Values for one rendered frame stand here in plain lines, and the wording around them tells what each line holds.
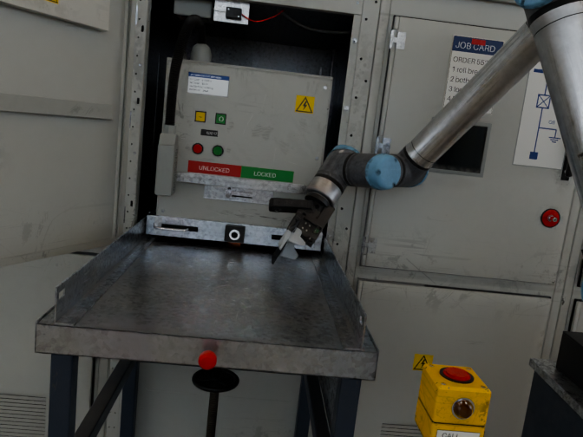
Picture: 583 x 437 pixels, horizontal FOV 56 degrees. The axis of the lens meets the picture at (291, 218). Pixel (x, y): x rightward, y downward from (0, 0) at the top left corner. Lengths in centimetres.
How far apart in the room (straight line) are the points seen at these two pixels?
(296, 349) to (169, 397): 89
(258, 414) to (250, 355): 85
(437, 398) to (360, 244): 91
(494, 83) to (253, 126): 69
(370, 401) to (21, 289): 113
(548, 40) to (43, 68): 112
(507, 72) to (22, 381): 162
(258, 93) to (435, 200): 62
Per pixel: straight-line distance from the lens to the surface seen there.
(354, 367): 105
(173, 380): 183
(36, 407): 196
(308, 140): 167
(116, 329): 105
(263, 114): 166
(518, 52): 137
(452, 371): 88
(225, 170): 167
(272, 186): 163
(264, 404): 185
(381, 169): 139
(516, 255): 182
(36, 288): 181
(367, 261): 168
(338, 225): 166
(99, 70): 162
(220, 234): 169
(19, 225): 149
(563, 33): 118
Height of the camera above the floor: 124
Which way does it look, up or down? 10 degrees down
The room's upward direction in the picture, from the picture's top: 6 degrees clockwise
